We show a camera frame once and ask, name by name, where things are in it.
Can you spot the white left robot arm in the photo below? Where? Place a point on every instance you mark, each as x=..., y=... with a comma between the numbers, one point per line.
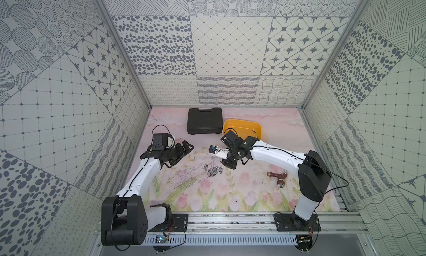
x=125, y=219

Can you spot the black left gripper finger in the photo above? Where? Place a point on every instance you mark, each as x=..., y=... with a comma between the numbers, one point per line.
x=188, y=148
x=178, y=155

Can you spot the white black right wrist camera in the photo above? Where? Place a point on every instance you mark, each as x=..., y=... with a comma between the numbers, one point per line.
x=233, y=144

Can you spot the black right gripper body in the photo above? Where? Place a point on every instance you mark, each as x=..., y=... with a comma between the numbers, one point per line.
x=232, y=158

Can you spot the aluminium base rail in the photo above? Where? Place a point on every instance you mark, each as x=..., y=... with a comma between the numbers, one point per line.
x=264, y=222

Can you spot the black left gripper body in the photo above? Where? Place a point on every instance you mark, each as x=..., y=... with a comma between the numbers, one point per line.
x=178, y=152

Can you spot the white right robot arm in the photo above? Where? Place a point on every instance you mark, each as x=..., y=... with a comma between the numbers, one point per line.
x=313, y=175

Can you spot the yellow plastic storage box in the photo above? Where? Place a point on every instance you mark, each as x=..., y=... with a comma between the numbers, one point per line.
x=242, y=128

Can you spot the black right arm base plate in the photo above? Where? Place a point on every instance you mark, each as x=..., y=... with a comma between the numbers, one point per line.
x=296, y=222

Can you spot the black plastic tool case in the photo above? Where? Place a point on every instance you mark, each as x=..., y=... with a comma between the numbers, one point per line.
x=205, y=121

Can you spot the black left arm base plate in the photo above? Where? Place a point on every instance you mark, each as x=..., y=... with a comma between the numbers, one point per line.
x=161, y=219

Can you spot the red brown pipe fitting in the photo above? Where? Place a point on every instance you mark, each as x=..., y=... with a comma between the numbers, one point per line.
x=280, y=178

